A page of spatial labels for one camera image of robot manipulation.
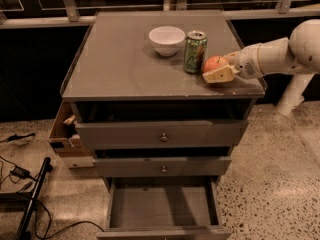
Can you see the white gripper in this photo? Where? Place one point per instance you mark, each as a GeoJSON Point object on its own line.
{"type": "Point", "coordinates": [246, 62]}

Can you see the red apple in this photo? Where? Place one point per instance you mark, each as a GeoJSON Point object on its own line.
{"type": "Point", "coordinates": [213, 63]}

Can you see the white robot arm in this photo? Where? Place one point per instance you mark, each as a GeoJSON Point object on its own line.
{"type": "Point", "coordinates": [298, 55]}

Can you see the top grey drawer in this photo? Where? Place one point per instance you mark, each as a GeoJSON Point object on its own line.
{"type": "Point", "coordinates": [161, 134]}

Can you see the grey drawer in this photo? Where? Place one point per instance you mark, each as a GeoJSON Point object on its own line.
{"type": "Point", "coordinates": [164, 208]}
{"type": "Point", "coordinates": [161, 134]}
{"type": "Point", "coordinates": [156, 167]}

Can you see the grey drawer cabinet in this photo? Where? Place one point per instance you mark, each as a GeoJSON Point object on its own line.
{"type": "Point", "coordinates": [118, 77]}

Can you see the middle grey drawer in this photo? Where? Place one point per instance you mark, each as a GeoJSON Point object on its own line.
{"type": "Point", "coordinates": [156, 167]}

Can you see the bottom grey drawer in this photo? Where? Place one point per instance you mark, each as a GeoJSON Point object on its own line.
{"type": "Point", "coordinates": [164, 208]}

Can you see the green soda can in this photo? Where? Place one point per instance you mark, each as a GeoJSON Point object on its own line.
{"type": "Point", "coordinates": [194, 51]}

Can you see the white ceramic bowl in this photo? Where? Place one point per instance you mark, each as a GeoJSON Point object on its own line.
{"type": "Point", "coordinates": [167, 40]}

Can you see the cardboard box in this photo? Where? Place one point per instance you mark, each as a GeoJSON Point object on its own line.
{"type": "Point", "coordinates": [66, 142]}

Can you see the metal railing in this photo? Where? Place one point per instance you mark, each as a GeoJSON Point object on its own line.
{"type": "Point", "coordinates": [38, 12]}

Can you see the black power adapter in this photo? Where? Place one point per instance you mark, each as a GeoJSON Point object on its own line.
{"type": "Point", "coordinates": [20, 172]}

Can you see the black pole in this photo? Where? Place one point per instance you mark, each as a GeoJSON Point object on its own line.
{"type": "Point", "coordinates": [32, 198]}

